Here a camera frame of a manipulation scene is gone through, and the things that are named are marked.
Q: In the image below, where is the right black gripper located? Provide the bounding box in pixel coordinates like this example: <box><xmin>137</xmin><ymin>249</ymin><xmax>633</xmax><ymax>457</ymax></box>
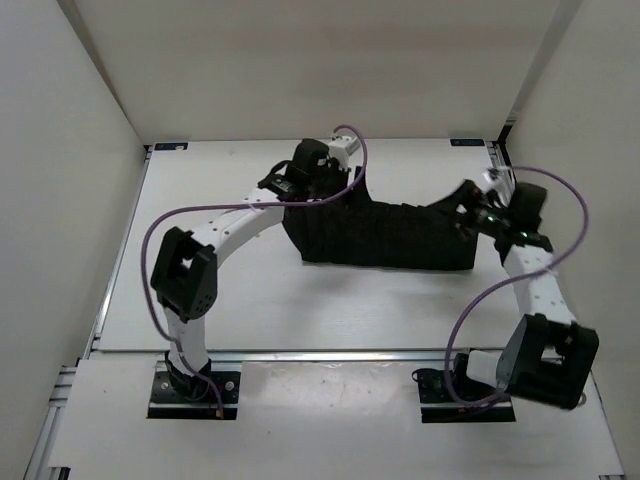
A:
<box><xmin>416</xmin><ymin>180</ymin><xmax>509</xmax><ymax>243</ymax></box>

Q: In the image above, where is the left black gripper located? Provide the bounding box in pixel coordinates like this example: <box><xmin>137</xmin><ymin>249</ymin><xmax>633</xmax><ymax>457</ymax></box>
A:
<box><xmin>305</xmin><ymin>159</ymin><xmax>372</xmax><ymax>214</ymax></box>

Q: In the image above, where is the black pleated skirt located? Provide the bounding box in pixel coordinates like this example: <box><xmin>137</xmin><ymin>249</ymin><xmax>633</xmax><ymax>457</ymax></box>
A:
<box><xmin>282</xmin><ymin>184</ymin><xmax>478</xmax><ymax>272</ymax></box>

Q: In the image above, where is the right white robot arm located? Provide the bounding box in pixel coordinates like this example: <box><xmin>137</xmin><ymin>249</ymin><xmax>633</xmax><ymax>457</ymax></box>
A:
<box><xmin>444</xmin><ymin>181</ymin><xmax>599</xmax><ymax>410</ymax></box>

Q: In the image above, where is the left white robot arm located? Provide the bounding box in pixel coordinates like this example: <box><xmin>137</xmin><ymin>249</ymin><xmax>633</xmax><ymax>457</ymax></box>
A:
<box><xmin>146</xmin><ymin>135</ymin><xmax>366</xmax><ymax>402</ymax></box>

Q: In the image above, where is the right blue label sticker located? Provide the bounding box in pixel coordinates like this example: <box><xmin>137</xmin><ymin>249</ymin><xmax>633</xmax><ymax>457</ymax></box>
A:
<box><xmin>450</xmin><ymin>138</ymin><xmax>485</xmax><ymax>147</ymax></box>

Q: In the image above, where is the blue label sticker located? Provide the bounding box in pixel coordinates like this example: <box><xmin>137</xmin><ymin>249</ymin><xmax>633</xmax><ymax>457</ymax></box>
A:
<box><xmin>153</xmin><ymin>142</ymin><xmax>189</xmax><ymax>151</ymax></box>
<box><xmin>450</xmin><ymin>138</ymin><xmax>485</xmax><ymax>147</ymax></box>

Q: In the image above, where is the left blue label sticker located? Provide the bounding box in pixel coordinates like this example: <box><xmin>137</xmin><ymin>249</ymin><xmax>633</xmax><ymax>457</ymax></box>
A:
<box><xmin>153</xmin><ymin>142</ymin><xmax>189</xmax><ymax>151</ymax></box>

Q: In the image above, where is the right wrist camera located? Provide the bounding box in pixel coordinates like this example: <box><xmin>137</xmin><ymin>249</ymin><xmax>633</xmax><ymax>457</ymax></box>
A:
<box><xmin>480</xmin><ymin>166</ymin><xmax>513</xmax><ymax>196</ymax></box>

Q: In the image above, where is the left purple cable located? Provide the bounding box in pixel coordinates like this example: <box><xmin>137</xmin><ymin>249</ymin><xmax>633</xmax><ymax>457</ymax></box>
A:
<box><xmin>140</xmin><ymin>124</ymin><xmax>369</xmax><ymax>407</ymax></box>

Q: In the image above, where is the purple cable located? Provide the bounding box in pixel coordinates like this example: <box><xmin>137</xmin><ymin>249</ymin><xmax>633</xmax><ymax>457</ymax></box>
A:
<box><xmin>445</xmin><ymin>166</ymin><xmax>589</xmax><ymax>404</ymax></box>
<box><xmin>140</xmin><ymin>124</ymin><xmax>369</xmax><ymax>407</ymax></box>

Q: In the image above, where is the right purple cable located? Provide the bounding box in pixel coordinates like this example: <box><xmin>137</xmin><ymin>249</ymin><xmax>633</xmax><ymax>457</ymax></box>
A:
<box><xmin>445</xmin><ymin>166</ymin><xmax>589</xmax><ymax>404</ymax></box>

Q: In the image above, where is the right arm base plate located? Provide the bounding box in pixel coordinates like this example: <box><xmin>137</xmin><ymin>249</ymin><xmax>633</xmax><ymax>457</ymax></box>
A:
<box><xmin>411</xmin><ymin>368</ymin><xmax>516</xmax><ymax>424</ymax></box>

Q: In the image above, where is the aluminium front rail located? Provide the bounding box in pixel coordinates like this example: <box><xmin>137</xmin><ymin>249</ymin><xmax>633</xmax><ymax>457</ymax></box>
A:
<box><xmin>208</xmin><ymin>349</ymin><xmax>445</xmax><ymax>363</ymax></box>

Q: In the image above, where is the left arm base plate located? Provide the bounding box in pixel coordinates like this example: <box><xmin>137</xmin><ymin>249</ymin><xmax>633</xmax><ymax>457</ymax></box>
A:
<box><xmin>147</xmin><ymin>363</ymin><xmax>241</xmax><ymax>421</ymax></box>

